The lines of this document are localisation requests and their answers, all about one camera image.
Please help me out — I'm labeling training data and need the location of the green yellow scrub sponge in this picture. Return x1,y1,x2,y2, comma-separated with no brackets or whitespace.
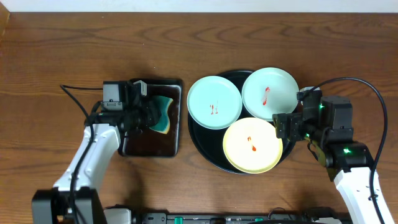
149,96,174,134

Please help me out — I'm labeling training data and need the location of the light blue plate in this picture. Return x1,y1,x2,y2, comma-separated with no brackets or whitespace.
187,76,243,129
241,67,299,121

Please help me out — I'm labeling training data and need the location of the yellow plate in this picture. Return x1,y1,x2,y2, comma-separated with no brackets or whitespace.
223,118,283,174

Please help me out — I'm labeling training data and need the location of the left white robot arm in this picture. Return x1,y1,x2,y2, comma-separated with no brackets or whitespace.
32,80,161,223

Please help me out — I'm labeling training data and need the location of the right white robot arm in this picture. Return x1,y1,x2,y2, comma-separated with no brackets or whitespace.
272,90,394,223

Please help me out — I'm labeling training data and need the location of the black rectangular soapy water tray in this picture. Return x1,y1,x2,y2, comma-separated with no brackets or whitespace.
118,78,183,157

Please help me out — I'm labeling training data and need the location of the black round serving tray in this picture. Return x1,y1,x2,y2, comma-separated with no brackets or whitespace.
188,67,299,174

